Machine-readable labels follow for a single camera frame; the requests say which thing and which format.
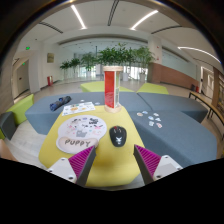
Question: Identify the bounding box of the lime green seat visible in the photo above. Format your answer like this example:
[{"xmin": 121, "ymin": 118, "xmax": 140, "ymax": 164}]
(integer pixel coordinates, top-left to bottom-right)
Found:
[
  {"xmin": 80, "ymin": 80, "xmax": 135, "ymax": 94},
  {"xmin": 137, "ymin": 83, "xmax": 168, "ymax": 94}
]

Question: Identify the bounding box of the red white cylinder stand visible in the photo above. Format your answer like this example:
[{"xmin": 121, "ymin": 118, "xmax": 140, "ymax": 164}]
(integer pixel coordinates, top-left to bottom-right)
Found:
[{"xmin": 103, "ymin": 66, "xmax": 123, "ymax": 113}]

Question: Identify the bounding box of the grey sofa section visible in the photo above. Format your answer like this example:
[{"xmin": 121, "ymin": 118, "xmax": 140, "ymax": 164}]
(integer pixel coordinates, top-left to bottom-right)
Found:
[
  {"xmin": 128, "ymin": 93, "xmax": 217, "ymax": 167},
  {"xmin": 24, "ymin": 91, "xmax": 153, "ymax": 136}
]

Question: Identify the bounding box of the grey sofa right section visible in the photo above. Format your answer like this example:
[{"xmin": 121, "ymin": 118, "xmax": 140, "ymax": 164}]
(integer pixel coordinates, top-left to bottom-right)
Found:
[{"xmin": 128, "ymin": 93, "xmax": 217, "ymax": 167}]

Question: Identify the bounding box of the lime green bench left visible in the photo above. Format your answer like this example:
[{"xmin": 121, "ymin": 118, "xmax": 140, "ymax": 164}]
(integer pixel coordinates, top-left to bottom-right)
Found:
[{"xmin": 0, "ymin": 94, "xmax": 34, "ymax": 139}]

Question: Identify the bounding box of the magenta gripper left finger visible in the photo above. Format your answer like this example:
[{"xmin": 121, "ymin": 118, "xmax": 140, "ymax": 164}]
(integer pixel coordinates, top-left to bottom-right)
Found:
[{"xmin": 48, "ymin": 146, "xmax": 96, "ymax": 187}]

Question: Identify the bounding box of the grey sofa left section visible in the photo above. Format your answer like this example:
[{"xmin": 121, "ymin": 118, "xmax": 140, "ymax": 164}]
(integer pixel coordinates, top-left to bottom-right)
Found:
[{"xmin": 24, "ymin": 91, "xmax": 153, "ymax": 136}]

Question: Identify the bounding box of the red fire extinguisher box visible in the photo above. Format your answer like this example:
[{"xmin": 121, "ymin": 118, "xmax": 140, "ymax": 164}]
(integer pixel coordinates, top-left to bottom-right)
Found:
[{"xmin": 47, "ymin": 76, "xmax": 53, "ymax": 86}]

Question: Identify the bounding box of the lime green far seat right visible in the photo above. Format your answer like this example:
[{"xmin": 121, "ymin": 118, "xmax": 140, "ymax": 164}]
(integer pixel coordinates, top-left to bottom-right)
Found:
[{"xmin": 137, "ymin": 83, "xmax": 168, "ymax": 94}]

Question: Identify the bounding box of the folded dark blue umbrella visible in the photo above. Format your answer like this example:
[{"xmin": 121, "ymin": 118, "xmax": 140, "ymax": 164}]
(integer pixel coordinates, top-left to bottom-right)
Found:
[{"xmin": 50, "ymin": 96, "xmax": 71, "ymax": 111}]

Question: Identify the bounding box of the white puppy mouse pad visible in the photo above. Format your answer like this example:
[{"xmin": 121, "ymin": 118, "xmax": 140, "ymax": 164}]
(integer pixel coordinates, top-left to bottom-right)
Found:
[{"xmin": 56, "ymin": 115, "xmax": 107, "ymax": 154}]

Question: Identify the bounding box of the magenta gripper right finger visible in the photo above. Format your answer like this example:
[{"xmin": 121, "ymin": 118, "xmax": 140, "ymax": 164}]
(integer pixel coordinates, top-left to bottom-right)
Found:
[{"xmin": 134, "ymin": 145, "xmax": 182, "ymax": 185}]

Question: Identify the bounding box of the wooden bench right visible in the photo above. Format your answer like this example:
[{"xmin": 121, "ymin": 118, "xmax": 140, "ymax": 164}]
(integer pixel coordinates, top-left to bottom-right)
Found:
[{"xmin": 188, "ymin": 91, "xmax": 224, "ymax": 139}]

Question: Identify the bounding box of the black computer mouse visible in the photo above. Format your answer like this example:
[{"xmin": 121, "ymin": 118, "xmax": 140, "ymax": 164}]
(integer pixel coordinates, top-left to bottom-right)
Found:
[{"xmin": 109, "ymin": 126, "xmax": 127, "ymax": 147}]

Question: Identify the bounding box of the potted green plants row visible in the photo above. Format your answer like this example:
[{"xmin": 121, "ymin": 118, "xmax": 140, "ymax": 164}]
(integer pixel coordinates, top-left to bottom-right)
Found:
[{"xmin": 60, "ymin": 43, "xmax": 155, "ymax": 73}]

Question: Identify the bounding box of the printed sticker sheet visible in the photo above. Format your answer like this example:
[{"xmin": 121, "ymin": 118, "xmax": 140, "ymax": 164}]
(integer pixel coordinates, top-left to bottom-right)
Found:
[{"xmin": 62, "ymin": 102, "xmax": 95, "ymax": 116}]

